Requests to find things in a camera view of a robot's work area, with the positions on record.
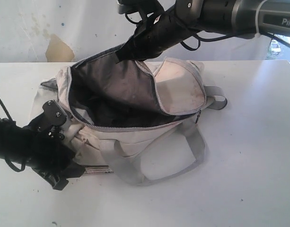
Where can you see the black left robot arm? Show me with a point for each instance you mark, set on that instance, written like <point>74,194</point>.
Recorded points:
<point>15,144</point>

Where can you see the white fabric duffel bag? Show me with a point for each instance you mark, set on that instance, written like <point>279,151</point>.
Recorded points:
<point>112,114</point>

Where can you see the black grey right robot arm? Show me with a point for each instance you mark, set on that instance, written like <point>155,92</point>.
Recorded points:
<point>234,18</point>

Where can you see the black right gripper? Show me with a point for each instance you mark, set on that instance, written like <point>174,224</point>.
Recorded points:
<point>161,31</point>

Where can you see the white black-capped marker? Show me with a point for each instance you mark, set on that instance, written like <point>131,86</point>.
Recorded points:
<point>98,170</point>

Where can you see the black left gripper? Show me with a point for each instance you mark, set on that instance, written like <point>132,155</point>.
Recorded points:
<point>50,158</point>

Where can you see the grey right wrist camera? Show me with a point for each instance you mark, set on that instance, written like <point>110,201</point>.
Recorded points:
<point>128,6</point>

